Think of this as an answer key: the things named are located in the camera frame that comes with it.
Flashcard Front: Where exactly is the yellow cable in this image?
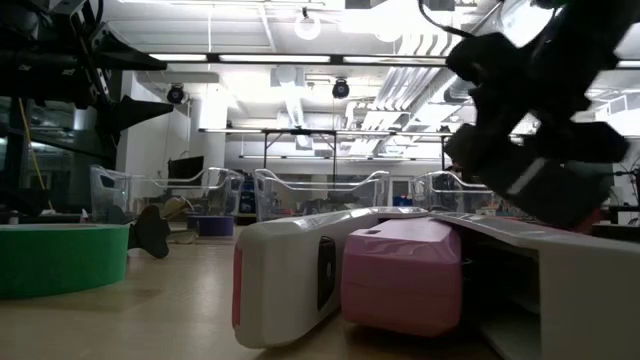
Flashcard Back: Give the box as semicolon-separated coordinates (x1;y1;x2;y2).
18;97;55;211

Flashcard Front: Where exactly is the green tape roll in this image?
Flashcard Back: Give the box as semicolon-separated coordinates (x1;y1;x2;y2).
0;223;132;301

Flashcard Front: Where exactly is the fluorescent ceiling light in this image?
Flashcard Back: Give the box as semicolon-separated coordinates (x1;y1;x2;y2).
218;54;332;64
342;55;447;66
148;53;209;63

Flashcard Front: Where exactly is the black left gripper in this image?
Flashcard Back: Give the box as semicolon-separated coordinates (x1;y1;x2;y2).
49;0;175;133

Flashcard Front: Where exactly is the black monitor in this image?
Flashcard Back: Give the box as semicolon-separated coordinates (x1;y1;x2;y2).
167;155;205;187

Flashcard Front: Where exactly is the clear plastic bin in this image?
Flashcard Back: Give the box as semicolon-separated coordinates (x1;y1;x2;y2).
89;164;246;227
252;168;392;222
410;170;501;214

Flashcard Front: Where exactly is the pink white stapler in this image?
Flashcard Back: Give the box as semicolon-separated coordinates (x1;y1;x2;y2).
231;206;640;360

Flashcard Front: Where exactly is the blue tape roll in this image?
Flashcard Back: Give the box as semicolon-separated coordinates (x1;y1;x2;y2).
187;214;236;238

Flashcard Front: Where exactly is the white ring light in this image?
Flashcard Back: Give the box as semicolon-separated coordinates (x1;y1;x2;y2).
293;12;322;41

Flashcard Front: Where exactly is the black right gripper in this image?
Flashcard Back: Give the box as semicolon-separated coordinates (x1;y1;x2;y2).
444;0;640;162

